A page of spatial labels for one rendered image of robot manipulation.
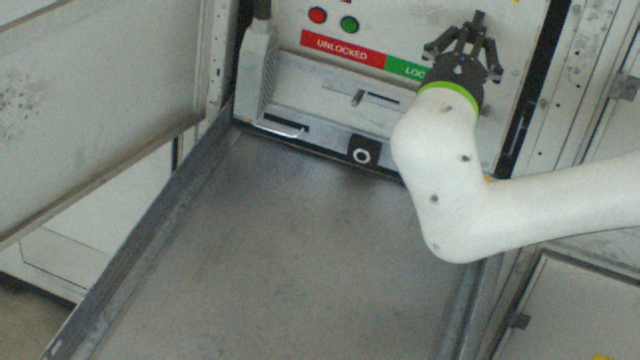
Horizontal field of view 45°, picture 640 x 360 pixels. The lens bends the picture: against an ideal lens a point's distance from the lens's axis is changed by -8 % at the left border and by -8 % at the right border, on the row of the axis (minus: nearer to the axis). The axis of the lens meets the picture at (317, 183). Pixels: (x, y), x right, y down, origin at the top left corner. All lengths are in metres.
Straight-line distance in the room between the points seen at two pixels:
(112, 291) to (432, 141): 0.59
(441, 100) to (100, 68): 0.61
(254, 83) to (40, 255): 1.03
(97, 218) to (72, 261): 0.23
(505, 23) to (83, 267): 1.31
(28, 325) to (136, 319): 1.11
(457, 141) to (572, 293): 0.73
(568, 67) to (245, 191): 0.62
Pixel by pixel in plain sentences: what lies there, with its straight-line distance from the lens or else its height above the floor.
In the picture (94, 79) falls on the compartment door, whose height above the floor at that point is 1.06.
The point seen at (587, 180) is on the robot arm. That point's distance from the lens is 1.06.
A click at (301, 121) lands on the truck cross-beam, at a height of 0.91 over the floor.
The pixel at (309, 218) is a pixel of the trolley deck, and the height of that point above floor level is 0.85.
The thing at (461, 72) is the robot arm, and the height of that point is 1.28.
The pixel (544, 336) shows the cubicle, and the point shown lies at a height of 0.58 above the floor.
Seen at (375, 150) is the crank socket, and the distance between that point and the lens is 1.53.
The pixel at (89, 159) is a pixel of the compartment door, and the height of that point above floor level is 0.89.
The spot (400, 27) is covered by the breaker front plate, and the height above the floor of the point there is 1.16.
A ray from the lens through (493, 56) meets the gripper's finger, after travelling 1.25.
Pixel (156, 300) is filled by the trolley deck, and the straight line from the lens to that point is 1.31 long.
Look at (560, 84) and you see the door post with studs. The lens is 1.41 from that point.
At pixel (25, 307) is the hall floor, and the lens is 2.42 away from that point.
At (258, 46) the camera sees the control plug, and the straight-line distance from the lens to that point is 1.40.
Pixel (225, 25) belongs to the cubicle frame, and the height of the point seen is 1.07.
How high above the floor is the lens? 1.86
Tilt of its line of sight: 41 degrees down
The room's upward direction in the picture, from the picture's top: 10 degrees clockwise
